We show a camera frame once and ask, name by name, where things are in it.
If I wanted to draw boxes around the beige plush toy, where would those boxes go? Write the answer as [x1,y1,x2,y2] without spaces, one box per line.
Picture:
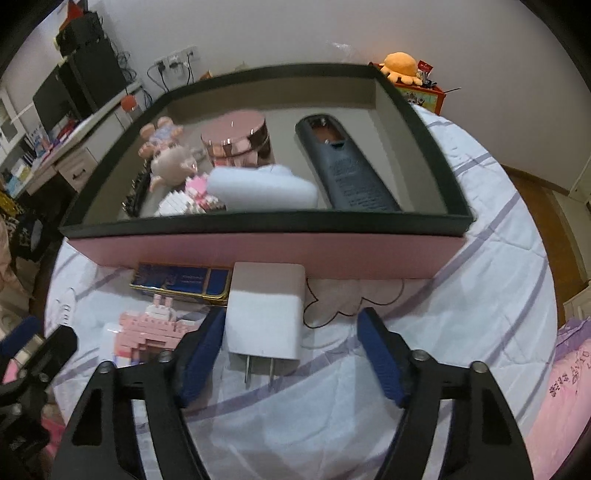
[148,142,201,191]

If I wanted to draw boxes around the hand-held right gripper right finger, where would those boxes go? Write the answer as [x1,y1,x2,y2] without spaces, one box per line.
[358,307,536,480]

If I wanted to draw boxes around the white wall power strip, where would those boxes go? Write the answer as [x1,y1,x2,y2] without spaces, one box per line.
[154,45,198,70]

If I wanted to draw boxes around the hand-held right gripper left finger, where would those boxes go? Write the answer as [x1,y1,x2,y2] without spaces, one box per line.
[48,307,227,480]

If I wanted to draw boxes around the white round nozzle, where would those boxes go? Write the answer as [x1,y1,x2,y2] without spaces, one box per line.
[205,164,319,210]

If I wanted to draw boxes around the pink box with black rim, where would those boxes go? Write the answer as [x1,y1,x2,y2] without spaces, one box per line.
[58,62,476,281]

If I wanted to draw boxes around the small pink block figure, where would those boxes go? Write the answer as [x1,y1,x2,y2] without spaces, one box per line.
[185,174,227,210]

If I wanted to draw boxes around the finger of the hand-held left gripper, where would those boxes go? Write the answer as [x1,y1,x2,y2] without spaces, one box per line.
[11,325,78,384]
[0,316,44,358]

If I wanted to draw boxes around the black cables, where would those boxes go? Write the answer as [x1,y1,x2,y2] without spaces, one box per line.
[147,51,195,93]

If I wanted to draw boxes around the pink plush with blue dress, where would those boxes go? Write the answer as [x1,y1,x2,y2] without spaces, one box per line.
[139,117,184,158]

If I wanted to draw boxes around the dark grey handheld device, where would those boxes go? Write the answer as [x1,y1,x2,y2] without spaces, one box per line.
[294,113,402,213]

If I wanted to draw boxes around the bottle with red cap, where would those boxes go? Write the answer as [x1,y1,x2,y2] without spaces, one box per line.
[120,95,141,125]

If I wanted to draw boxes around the large pink block pig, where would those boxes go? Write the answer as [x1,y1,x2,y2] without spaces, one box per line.
[113,295,211,367]

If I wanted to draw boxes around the rose gold round jar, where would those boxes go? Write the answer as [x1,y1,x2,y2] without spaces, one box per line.
[200,111,273,168]

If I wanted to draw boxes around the orange octopus plush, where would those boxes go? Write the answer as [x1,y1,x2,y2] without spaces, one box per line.
[378,52,423,86]

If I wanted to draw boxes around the white low furniture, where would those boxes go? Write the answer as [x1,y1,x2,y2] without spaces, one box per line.
[561,288,591,324]

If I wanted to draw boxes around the white desk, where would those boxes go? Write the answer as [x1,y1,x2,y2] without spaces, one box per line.
[23,78,148,197]

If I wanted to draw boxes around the white charger plug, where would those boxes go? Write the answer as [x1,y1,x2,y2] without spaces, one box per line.
[223,262,308,393]

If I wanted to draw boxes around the white block figure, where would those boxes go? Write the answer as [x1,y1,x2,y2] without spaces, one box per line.
[154,189,208,217]

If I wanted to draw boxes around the black computer tower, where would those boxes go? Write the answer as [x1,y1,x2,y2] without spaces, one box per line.
[60,39,127,118]

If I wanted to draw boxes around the clear plastic bag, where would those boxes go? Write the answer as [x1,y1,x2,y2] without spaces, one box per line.
[325,41,370,65]

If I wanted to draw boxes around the white glass cabinet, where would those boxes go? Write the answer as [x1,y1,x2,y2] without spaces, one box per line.
[0,85,28,158]

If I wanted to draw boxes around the red printed storage crate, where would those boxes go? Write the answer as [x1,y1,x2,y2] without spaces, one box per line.
[369,62,448,116]

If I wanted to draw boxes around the black hair clip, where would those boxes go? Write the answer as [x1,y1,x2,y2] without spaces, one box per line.
[121,168,153,216]

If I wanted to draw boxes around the pink printed quilt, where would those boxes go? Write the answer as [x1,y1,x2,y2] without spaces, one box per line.
[526,318,591,480]

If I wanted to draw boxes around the blue and gold tin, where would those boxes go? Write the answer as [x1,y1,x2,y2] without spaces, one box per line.
[129,262,232,306]

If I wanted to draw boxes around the black monitor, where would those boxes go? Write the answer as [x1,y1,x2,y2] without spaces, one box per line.
[32,69,79,134]

